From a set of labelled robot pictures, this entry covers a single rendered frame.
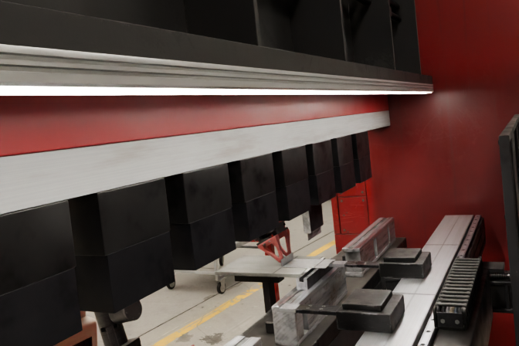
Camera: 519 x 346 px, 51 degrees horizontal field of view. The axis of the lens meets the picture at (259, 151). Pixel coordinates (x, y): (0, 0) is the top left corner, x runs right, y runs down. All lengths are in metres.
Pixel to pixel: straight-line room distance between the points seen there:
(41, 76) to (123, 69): 0.09
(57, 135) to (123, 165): 0.12
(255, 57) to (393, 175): 1.61
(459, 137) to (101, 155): 1.71
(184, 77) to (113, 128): 0.24
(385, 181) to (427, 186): 0.17
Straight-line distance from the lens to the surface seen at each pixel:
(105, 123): 0.78
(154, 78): 0.53
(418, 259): 1.47
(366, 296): 1.17
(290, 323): 1.35
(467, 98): 2.26
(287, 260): 1.60
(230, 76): 0.65
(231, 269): 1.60
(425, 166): 2.29
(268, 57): 0.82
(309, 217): 1.48
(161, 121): 0.87
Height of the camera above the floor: 1.41
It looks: 3 degrees down
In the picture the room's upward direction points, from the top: 6 degrees counter-clockwise
